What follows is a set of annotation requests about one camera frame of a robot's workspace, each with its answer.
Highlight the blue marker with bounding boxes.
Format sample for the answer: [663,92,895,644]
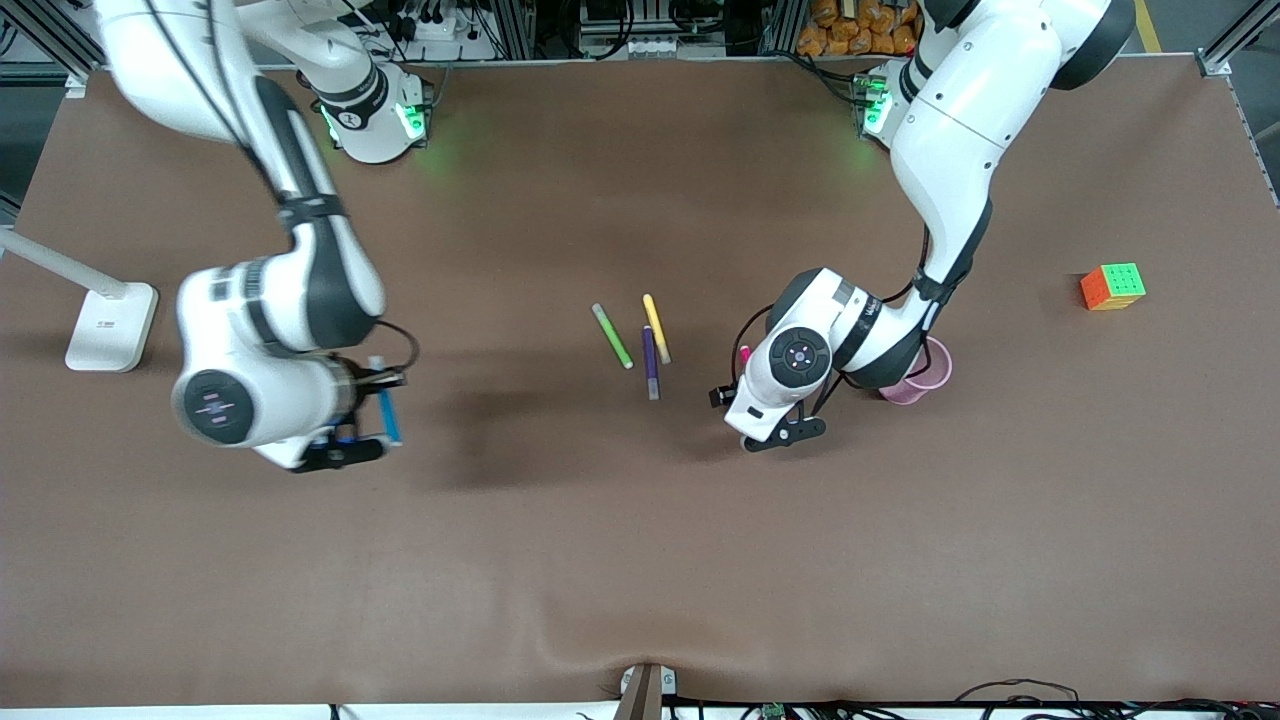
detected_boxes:
[367,355,404,448]

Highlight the yellow marker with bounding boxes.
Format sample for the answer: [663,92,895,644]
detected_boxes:
[642,293,673,365]

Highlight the green marker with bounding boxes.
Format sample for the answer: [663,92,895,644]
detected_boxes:
[591,303,635,370]

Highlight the pink plastic cup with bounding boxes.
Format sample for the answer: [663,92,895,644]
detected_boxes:
[878,336,953,407]

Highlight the white lamp stand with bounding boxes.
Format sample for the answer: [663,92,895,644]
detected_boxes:
[0,227,160,374]

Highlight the white power strip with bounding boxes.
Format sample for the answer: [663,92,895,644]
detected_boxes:
[580,35,693,60]

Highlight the orange snack bags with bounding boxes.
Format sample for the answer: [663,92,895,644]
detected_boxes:
[796,0,926,58]

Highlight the colourful puzzle cube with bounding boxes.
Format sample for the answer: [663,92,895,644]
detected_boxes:
[1080,262,1147,312]

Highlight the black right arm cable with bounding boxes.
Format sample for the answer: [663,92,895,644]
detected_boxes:
[374,319,421,379]

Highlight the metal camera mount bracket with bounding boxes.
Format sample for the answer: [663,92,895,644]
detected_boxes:
[618,663,678,720]

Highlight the black loose cables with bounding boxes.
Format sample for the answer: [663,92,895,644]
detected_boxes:
[950,679,1280,720]

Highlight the aluminium frame post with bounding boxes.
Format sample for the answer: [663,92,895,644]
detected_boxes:
[1195,8,1280,78]

